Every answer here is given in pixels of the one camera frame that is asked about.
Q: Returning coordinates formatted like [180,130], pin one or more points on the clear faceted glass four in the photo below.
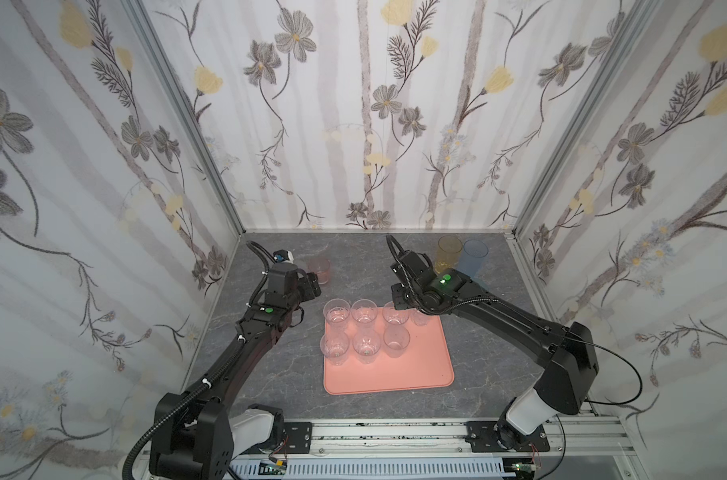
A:
[393,316]

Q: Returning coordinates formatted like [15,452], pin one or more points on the frosted cup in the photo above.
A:
[396,339]

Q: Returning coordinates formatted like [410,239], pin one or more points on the clear faceted glass six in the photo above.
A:
[336,314]

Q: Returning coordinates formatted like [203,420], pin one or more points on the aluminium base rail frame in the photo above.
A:
[582,447]

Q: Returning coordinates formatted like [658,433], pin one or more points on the yellow tinted cup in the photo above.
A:
[449,250]

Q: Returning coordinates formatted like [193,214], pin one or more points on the blue tinted cup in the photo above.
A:
[472,257]

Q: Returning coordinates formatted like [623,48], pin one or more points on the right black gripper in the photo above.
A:
[405,264]

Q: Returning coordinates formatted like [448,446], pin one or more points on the pink rectangular tray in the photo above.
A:
[426,364]

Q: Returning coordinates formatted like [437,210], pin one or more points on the clear faceted glass five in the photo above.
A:
[364,314]

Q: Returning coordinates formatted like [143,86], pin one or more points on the clear faceted glass two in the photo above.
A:
[335,347]

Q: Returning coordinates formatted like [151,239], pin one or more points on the pink tinted cup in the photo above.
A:
[321,267]

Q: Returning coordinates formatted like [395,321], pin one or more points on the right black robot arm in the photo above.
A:
[566,354]

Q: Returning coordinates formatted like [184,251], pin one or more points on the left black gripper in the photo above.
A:
[306,285]

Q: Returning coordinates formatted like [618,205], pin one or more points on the white slotted cable duct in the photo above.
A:
[339,468]

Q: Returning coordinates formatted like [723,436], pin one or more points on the clear faceted glass one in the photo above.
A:
[366,344]

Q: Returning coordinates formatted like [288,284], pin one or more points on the clear faceted glass three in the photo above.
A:
[419,319]

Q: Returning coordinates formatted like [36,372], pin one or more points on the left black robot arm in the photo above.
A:
[191,437]

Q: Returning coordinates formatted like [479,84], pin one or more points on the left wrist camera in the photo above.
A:
[282,256]

